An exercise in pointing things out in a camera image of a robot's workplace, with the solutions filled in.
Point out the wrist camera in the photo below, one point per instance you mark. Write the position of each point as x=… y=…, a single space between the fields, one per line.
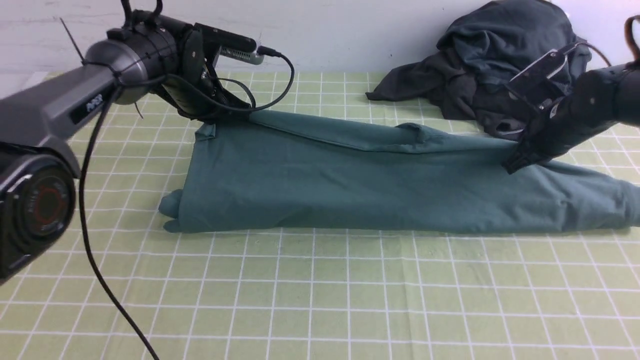
x=218 y=42
x=534 y=85

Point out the green checkered tablecloth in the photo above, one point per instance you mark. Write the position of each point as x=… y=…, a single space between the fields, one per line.
x=309 y=294

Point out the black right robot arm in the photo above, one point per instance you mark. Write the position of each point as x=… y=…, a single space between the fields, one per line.
x=627 y=99

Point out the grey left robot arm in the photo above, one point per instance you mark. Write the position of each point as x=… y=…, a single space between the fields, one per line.
x=149 y=54

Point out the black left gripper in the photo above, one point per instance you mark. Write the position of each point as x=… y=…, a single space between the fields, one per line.
x=195 y=90

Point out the green long-sleeve top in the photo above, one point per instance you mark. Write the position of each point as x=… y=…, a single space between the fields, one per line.
x=286 y=170

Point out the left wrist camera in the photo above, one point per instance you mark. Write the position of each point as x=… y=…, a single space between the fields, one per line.
x=218 y=42

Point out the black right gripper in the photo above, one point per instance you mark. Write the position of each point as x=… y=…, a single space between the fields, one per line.
x=585 y=113

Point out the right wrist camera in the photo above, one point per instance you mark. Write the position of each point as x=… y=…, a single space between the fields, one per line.
x=534 y=85

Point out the dark grey crumpled garment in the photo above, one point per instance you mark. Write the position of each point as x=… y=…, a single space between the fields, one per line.
x=477 y=56

